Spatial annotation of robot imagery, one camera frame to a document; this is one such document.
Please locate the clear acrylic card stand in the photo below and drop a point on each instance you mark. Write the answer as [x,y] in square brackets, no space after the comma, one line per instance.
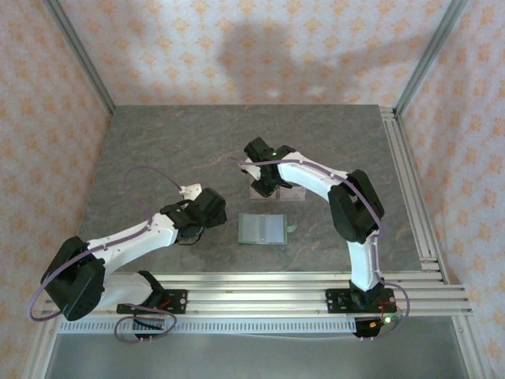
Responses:
[278,195]

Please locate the olive green card holder wallet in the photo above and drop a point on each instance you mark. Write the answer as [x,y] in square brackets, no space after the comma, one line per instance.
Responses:
[272,231]

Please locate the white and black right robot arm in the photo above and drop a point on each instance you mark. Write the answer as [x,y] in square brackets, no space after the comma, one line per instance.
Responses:
[307,177]

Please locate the black base electronics box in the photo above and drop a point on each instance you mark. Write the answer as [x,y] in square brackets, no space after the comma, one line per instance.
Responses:
[148,324]
[365,329]

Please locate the brushed metal lower panel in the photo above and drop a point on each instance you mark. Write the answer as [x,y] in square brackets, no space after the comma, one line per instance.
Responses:
[256,359]

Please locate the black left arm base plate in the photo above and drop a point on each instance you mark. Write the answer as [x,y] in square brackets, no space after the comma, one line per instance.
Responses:
[179,302]

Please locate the aluminium rail mounting frame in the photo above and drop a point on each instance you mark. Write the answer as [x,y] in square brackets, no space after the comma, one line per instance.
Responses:
[256,300]

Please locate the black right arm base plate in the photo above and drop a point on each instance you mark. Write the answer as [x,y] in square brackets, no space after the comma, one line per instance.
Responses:
[335,302]

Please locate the aluminium side rail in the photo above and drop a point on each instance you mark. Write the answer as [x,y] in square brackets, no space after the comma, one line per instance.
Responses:
[406,177]

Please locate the aluminium corner post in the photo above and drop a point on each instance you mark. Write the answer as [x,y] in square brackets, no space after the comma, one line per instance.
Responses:
[430,55]
[79,51]

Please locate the aluminium frame leg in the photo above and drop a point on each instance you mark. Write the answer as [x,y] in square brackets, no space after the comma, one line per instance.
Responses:
[37,355]
[467,347]

